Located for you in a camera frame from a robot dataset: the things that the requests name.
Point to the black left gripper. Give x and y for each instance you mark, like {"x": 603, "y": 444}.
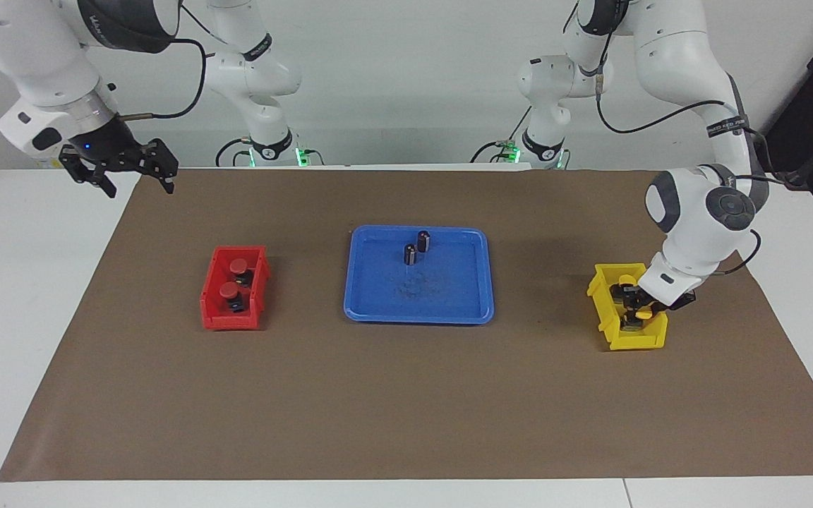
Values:
{"x": 675, "y": 303}

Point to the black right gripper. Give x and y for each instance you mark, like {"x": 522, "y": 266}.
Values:
{"x": 110, "y": 148}

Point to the yellow push button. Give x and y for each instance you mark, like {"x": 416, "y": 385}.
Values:
{"x": 618, "y": 291}
{"x": 649, "y": 310}

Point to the red push button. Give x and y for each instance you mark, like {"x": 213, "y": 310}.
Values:
{"x": 239, "y": 266}
{"x": 229, "y": 289}

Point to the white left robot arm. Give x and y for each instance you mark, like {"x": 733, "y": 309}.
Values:
{"x": 696, "y": 240}

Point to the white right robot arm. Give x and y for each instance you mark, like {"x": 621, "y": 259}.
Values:
{"x": 32, "y": 56}

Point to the yellow plastic storage bin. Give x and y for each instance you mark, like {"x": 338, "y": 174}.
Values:
{"x": 636, "y": 342}

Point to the red plastic storage bin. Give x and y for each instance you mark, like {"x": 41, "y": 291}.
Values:
{"x": 226, "y": 321}

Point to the black cylindrical capacitor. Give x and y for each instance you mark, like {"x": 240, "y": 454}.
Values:
{"x": 423, "y": 240}
{"x": 411, "y": 254}

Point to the blue plastic tray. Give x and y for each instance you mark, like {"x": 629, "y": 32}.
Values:
{"x": 378, "y": 303}

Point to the brown paper table mat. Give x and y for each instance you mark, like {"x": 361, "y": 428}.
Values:
{"x": 378, "y": 409}

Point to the white wall socket box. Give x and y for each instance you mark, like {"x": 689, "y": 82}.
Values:
{"x": 45, "y": 162}

